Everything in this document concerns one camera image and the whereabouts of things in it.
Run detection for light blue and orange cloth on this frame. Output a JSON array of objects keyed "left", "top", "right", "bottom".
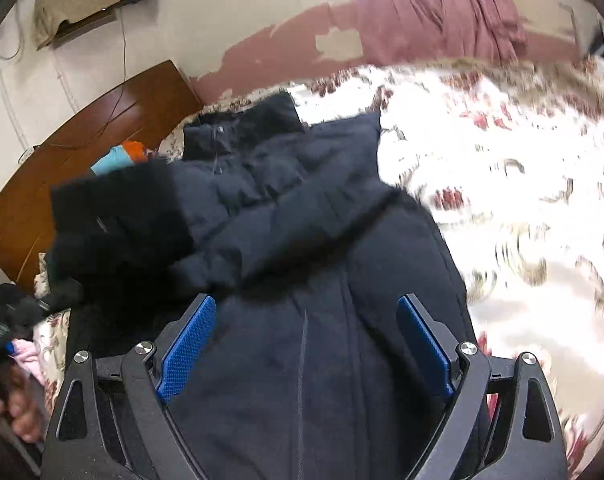
[{"left": 89, "top": 140, "right": 150, "bottom": 177}]

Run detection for pink cloth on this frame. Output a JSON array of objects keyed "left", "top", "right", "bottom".
[{"left": 4, "top": 340, "right": 45, "bottom": 381}]

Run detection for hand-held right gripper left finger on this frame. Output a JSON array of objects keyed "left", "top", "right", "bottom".
[{"left": 40, "top": 294, "right": 217, "bottom": 480}]

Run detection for person's left hand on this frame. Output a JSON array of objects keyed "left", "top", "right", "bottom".
[{"left": 0, "top": 365, "right": 45, "bottom": 443}]

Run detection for thin black cable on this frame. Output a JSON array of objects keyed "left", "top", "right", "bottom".
[{"left": 19, "top": 7, "right": 127, "bottom": 163}]

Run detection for dark navy padded jacket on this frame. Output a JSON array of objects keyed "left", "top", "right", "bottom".
[{"left": 49, "top": 92, "right": 493, "bottom": 480}]

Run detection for floral white red bedspread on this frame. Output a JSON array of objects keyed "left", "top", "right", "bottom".
[{"left": 32, "top": 57, "right": 604, "bottom": 471}]

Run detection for brown wooden headboard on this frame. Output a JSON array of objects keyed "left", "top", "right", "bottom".
[{"left": 0, "top": 59, "right": 205, "bottom": 295}]

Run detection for pink curtain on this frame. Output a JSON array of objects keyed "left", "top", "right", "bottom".
[{"left": 352, "top": 0, "right": 528, "bottom": 66}]

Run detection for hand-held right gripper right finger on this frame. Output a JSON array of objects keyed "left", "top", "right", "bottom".
[{"left": 396, "top": 293, "right": 570, "bottom": 480}]

